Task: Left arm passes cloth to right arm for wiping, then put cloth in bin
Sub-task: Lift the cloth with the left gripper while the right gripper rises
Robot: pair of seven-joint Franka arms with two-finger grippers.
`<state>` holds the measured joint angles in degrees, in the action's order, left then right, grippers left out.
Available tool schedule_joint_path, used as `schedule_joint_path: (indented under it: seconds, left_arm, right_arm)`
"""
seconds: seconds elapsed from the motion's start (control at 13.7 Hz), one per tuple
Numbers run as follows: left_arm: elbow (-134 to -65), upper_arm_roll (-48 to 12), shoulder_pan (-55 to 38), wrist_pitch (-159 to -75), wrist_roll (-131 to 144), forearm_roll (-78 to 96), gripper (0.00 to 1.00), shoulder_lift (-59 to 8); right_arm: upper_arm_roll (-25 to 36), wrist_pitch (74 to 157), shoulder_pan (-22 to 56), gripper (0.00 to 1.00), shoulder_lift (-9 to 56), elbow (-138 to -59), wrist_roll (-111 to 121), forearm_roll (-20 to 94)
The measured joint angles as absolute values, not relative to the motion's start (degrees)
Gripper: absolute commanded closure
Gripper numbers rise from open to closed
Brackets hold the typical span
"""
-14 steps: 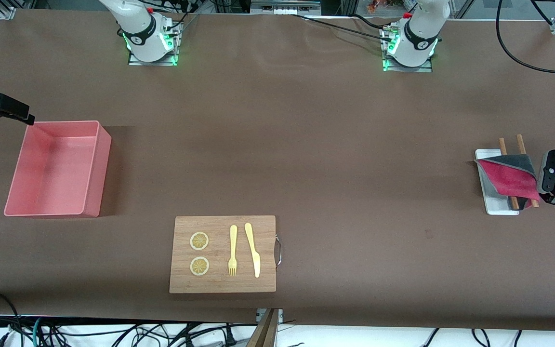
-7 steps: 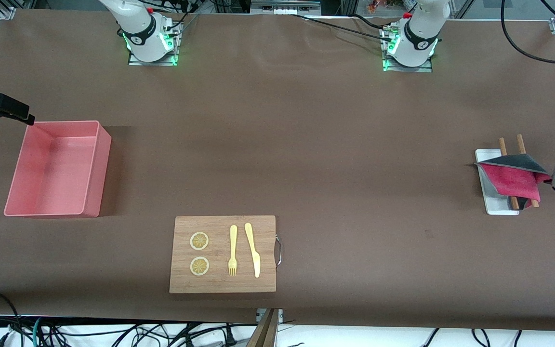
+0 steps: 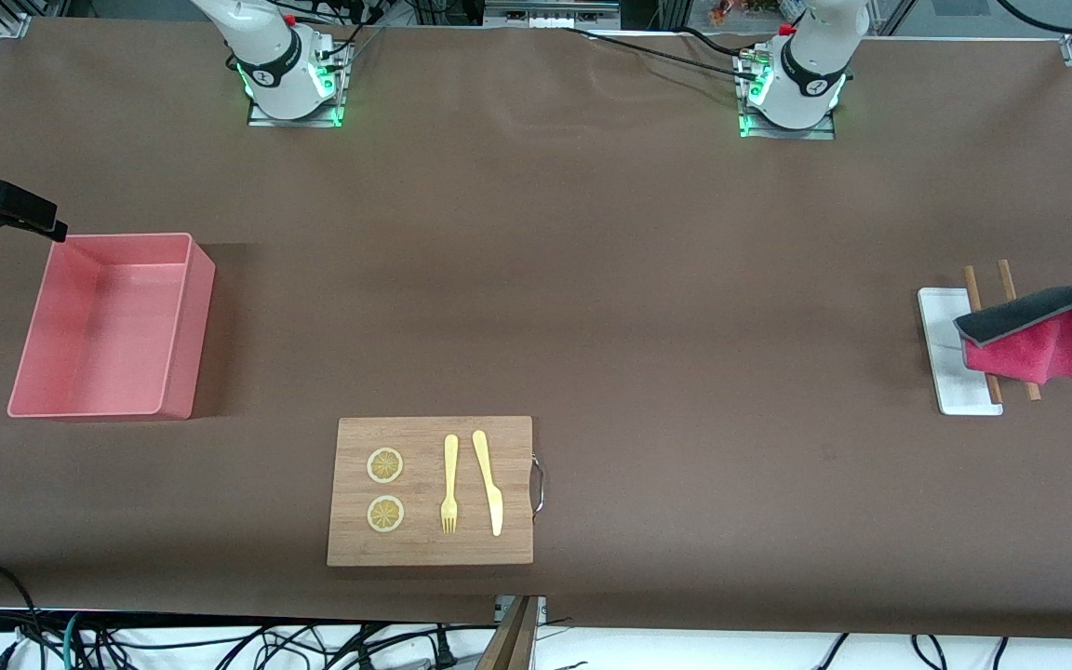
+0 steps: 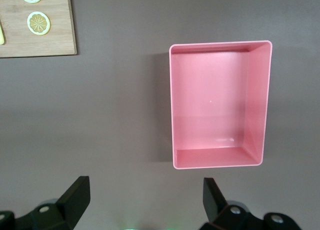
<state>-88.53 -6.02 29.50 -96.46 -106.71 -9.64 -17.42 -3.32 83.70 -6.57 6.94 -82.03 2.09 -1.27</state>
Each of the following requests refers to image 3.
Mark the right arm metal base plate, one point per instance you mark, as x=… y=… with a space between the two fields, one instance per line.
x=261 y=119

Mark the lemon slice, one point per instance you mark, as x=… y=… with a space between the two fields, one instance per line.
x=385 y=515
x=385 y=465

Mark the wooden cutting board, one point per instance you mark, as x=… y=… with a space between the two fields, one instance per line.
x=517 y=549

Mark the pink plastic bin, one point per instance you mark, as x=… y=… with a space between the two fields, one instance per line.
x=99 y=326

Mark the yellow knife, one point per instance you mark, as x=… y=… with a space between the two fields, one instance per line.
x=489 y=484

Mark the brown wooden rod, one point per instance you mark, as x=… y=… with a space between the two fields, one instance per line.
x=1007 y=279
x=971 y=284

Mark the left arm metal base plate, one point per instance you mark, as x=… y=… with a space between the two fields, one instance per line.
x=824 y=132

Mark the white rectangular tray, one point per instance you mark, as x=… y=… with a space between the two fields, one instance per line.
x=941 y=344

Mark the brown wooden post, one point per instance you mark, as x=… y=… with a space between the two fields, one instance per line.
x=510 y=642

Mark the red and grey cloth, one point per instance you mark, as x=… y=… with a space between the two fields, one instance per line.
x=1057 y=344

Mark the yellow fork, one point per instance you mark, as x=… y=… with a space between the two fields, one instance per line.
x=450 y=465

